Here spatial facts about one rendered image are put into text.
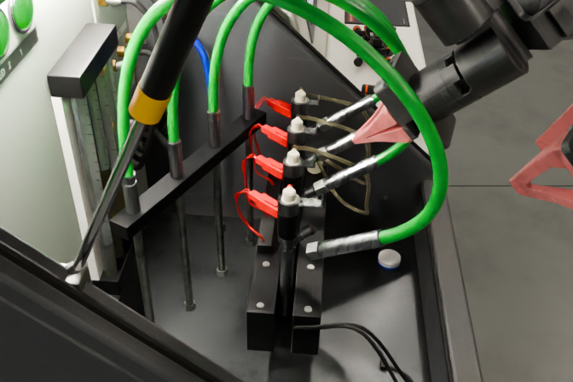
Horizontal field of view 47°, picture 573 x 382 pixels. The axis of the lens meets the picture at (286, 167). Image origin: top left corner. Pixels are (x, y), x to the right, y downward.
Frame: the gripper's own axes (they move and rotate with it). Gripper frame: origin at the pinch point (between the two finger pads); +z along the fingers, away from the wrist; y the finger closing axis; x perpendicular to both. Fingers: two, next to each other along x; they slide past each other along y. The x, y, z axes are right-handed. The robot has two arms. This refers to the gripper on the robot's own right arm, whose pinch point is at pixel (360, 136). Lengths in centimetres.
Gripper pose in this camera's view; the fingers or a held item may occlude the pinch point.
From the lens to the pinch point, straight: 75.7
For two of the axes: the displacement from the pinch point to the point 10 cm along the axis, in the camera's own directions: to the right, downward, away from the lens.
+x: -3.2, 5.5, -7.7
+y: -6.4, -7.2, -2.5
